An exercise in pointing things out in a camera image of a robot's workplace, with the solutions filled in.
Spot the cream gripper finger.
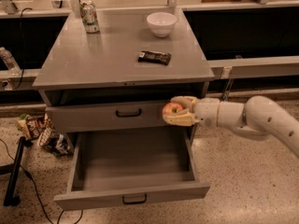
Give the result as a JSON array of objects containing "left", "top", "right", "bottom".
[
  {"left": 171, "top": 96, "right": 198, "bottom": 110},
  {"left": 163, "top": 108, "right": 198, "bottom": 127}
]

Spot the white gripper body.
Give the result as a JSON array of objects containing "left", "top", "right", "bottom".
[{"left": 193, "top": 98, "right": 221, "bottom": 127}]

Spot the clear plastic water bottle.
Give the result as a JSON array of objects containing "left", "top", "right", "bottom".
[{"left": 0, "top": 47, "right": 21, "bottom": 77}]

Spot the grey metal rail frame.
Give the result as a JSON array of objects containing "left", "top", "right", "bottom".
[{"left": 0, "top": 0, "right": 299, "bottom": 105}]

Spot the closed grey upper drawer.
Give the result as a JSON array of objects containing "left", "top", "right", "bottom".
[{"left": 45, "top": 97, "right": 207, "bottom": 133}]

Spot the white bowl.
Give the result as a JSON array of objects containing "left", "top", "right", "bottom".
[{"left": 147, "top": 12, "right": 178, "bottom": 37}]

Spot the black hanging cable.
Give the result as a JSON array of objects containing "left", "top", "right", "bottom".
[{"left": 12, "top": 7, "right": 34, "bottom": 91}]

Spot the green soda can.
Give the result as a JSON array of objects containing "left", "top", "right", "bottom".
[{"left": 80, "top": 1, "right": 100, "bottom": 33}]

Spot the black floor cable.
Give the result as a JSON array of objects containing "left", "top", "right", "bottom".
[{"left": 0, "top": 138, "right": 84, "bottom": 224}]

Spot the open grey middle drawer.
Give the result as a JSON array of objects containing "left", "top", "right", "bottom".
[{"left": 54, "top": 126, "right": 210, "bottom": 210}]

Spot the brown chip bag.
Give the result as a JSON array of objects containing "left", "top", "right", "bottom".
[{"left": 17, "top": 114, "right": 51, "bottom": 140}]

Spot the black stand leg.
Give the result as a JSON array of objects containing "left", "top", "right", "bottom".
[{"left": 0, "top": 136, "right": 25, "bottom": 206}]

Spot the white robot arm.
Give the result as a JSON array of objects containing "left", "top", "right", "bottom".
[{"left": 162, "top": 96, "right": 299, "bottom": 157}]

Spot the dark patterned chip bag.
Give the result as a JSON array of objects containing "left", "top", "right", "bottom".
[{"left": 37, "top": 128, "right": 73, "bottom": 156}]

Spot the dark snack bar wrapper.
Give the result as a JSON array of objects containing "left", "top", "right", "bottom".
[{"left": 138, "top": 50, "right": 172, "bottom": 65}]

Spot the grey drawer cabinet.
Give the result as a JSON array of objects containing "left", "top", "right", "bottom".
[{"left": 34, "top": 8, "right": 214, "bottom": 144}]

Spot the red apple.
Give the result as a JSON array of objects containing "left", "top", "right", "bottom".
[{"left": 162, "top": 102, "right": 183, "bottom": 115}]

